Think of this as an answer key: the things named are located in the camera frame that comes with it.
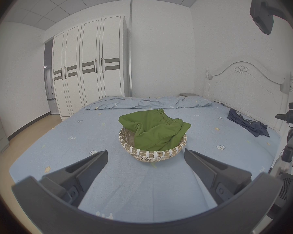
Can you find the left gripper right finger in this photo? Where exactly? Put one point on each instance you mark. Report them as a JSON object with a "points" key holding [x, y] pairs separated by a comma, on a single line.
{"points": [[207, 172]]}

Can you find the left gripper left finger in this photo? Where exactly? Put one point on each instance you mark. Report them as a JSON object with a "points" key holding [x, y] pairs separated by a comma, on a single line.
{"points": [[88, 172]]}

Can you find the green shorts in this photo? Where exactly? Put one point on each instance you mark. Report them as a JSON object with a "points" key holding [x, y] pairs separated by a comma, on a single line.
{"points": [[156, 130]]}

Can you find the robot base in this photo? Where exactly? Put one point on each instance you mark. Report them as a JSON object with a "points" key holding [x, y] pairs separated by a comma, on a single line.
{"points": [[278, 167]]}

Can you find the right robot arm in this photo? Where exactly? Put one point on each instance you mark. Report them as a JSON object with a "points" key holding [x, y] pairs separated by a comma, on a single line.
{"points": [[291, 133]]}

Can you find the round woven basket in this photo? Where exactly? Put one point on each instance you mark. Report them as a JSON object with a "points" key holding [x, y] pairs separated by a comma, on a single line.
{"points": [[146, 153]]}

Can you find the dark blue printed T-shirt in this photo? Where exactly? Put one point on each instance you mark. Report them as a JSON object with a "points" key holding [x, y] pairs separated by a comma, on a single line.
{"points": [[246, 124]]}

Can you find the pale blue quilt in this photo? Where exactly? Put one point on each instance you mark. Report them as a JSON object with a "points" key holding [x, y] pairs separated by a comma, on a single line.
{"points": [[146, 103]]}

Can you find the white wardrobe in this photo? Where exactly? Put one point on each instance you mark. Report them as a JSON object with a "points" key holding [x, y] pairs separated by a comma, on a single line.
{"points": [[88, 69]]}

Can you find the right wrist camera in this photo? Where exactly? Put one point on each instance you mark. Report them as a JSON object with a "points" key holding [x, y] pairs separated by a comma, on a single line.
{"points": [[292, 106]]}

